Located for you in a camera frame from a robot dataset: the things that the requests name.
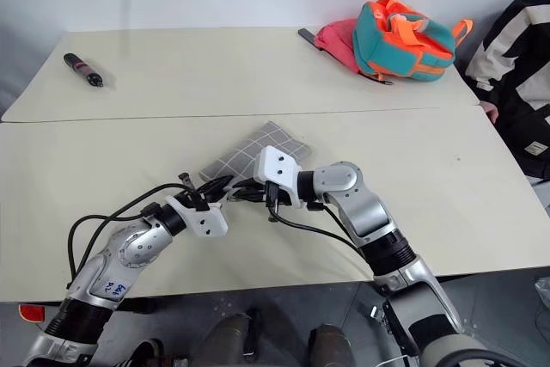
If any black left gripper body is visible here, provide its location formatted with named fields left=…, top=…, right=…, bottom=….
left=182, top=185, right=221, bottom=210

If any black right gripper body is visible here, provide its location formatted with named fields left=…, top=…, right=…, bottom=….
left=254, top=177, right=287, bottom=214

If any grey plaid pouch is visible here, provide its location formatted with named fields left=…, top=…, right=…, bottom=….
left=198, top=120, right=311, bottom=184

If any person's bare hand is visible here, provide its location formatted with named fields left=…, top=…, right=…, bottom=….
left=478, top=100, right=501, bottom=125

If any red fabric bag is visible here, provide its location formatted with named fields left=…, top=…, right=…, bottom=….
left=313, top=18, right=363, bottom=75

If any black marker with red band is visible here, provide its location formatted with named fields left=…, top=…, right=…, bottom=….
left=63, top=52, right=106, bottom=88

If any teal and orange backpack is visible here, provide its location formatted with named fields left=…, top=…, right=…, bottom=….
left=352, top=0, right=474, bottom=86

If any red reflective tag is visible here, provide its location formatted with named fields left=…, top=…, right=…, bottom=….
left=18, top=303, right=46, bottom=323

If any person in black white jacket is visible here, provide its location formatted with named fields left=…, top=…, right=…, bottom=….
left=465, top=0, right=550, bottom=218

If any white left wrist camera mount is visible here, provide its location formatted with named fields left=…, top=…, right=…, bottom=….
left=165, top=194, right=229, bottom=239

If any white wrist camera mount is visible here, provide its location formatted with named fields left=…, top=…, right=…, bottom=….
left=252, top=145, right=303, bottom=209
left=165, top=194, right=229, bottom=239

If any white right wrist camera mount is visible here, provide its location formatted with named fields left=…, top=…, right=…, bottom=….
left=252, top=145, right=303, bottom=209

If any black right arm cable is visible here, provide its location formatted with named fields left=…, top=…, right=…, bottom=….
left=266, top=199, right=371, bottom=257

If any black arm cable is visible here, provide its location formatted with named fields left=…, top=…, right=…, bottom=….
left=266, top=199, right=371, bottom=257
left=65, top=172, right=203, bottom=291

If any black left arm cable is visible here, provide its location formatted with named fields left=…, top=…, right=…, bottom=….
left=65, top=172, right=203, bottom=291

